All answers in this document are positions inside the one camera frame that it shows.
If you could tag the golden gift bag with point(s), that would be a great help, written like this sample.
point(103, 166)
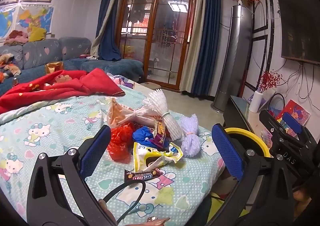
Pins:
point(53, 67)

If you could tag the dark chocolate bar wrapper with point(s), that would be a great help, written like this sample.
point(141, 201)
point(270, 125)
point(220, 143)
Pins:
point(142, 175)

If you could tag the wall mounted television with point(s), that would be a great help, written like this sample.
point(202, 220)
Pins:
point(300, 30)

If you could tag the yellow rimmed black trash bin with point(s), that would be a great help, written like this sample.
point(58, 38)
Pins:
point(248, 141)

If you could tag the clear orange printed plastic bag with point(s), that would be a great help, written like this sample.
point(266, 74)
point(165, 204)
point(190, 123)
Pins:
point(119, 114)

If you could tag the blue plastic bag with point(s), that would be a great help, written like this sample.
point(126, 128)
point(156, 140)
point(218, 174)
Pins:
point(143, 136)

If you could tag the yellow cushion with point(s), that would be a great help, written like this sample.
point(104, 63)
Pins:
point(37, 34)

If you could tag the purple gold snack wrapper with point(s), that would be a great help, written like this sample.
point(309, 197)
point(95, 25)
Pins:
point(159, 136)

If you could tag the tv cabinet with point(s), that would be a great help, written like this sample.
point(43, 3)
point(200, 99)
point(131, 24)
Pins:
point(237, 114)

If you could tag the world map poster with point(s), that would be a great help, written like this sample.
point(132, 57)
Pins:
point(6, 20)

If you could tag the red blanket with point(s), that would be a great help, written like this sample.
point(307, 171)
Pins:
point(59, 85)

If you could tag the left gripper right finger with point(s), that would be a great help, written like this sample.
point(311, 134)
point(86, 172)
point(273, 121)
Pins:
point(263, 194)

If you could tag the clothes pile on sofa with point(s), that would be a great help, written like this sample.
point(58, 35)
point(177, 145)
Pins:
point(8, 67)

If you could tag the person left hand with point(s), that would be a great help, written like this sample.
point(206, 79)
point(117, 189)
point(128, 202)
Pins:
point(157, 222)

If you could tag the wooden glass sliding door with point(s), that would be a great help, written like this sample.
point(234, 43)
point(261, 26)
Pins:
point(156, 33)

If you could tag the lilac foam net bundle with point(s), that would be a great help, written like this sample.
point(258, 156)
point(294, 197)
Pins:
point(190, 141)

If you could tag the white foam net bundle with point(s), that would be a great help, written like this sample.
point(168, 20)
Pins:
point(157, 101)

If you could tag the white vase red berries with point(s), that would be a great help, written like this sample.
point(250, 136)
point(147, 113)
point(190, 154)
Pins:
point(269, 81)

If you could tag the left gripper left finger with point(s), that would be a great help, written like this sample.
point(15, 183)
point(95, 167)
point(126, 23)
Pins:
point(46, 202)

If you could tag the left blue curtain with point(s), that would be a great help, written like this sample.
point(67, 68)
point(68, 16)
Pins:
point(104, 46)

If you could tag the china map poster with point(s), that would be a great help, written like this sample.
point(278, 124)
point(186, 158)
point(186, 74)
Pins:
point(34, 16)

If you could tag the silver tower air conditioner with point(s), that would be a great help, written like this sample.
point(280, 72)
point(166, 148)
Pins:
point(238, 46)

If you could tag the blue curtain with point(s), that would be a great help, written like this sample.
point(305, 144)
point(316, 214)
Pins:
point(199, 66)
point(104, 46)

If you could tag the blue grey sofa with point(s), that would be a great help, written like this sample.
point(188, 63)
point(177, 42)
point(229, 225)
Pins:
point(32, 57)

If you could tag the right blue curtain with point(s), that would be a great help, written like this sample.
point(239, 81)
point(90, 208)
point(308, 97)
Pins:
point(199, 66)

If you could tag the white top coffee table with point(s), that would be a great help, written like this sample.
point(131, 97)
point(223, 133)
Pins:
point(146, 87)

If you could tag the red plastic bag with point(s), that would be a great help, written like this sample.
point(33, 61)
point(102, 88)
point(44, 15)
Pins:
point(121, 143)

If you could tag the yellow white snack wrapper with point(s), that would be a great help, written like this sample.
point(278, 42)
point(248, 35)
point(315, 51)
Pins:
point(148, 158)

